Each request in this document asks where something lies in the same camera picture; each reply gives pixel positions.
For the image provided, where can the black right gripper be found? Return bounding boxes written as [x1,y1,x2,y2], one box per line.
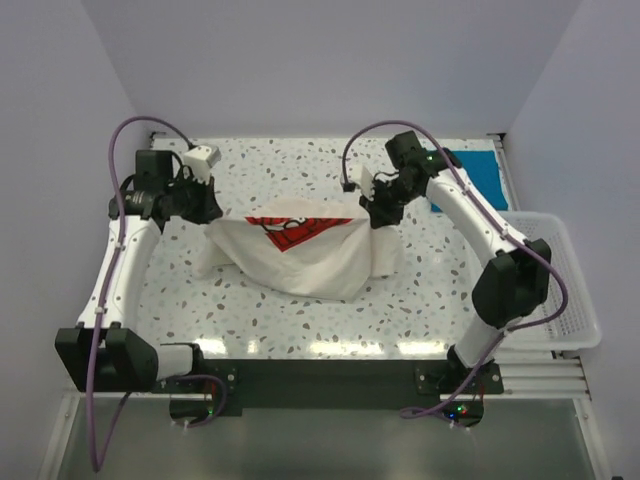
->
[361,177,421,229]

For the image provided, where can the white t shirt red print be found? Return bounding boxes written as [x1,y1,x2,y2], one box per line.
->
[192,198,404,301]

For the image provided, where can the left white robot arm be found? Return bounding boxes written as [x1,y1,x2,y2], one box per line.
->
[54,145,222,393]

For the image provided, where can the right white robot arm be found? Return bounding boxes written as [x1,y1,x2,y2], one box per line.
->
[343,131,551,393]

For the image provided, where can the folded blue t shirt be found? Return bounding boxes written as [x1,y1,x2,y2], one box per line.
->
[450,150,509,211]

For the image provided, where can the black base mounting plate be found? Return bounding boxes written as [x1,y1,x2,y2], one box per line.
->
[153,359,505,426]

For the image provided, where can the white plastic basket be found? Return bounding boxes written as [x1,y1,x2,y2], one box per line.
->
[494,212,603,351]

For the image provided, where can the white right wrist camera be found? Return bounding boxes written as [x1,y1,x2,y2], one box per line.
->
[360,167,375,200]

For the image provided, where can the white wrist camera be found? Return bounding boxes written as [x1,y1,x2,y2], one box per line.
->
[360,167,375,200]
[182,145,221,184]

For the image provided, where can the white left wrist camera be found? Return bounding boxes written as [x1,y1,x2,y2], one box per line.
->
[182,145,221,184]

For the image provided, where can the aluminium rail frame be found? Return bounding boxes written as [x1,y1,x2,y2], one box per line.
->
[39,130,616,480]

